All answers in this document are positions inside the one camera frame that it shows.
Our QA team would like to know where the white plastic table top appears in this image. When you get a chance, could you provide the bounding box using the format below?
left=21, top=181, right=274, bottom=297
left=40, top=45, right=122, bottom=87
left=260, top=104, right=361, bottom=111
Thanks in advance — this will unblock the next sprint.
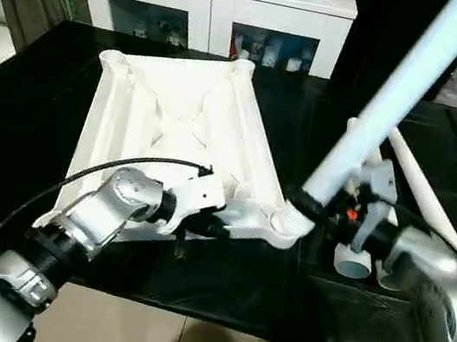
left=51, top=33, right=342, bottom=277

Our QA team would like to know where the black cabinet with yellow label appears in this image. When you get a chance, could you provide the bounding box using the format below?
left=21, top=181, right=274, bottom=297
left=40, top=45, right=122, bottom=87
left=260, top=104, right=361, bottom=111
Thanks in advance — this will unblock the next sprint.
left=331, top=0, right=457, bottom=103

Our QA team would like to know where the white plastic table leg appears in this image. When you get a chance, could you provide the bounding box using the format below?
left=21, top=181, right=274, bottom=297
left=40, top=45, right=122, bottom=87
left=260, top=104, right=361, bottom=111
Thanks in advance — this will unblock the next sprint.
left=345, top=145, right=432, bottom=295
left=322, top=116, right=396, bottom=282
left=365, top=126, right=457, bottom=283
left=279, top=0, right=457, bottom=266

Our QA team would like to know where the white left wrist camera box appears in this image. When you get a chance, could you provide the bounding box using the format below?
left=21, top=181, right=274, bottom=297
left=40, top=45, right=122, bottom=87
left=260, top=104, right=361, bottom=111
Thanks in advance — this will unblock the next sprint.
left=156, top=167, right=233, bottom=245

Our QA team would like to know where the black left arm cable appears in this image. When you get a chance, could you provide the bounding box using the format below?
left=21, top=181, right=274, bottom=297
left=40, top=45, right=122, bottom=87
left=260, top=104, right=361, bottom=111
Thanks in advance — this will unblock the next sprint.
left=0, top=128, right=216, bottom=342

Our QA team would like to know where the white sideboard with glass doors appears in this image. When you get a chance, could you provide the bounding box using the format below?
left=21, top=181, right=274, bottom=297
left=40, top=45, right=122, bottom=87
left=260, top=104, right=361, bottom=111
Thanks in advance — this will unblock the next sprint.
left=65, top=0, right=362, bottom=83

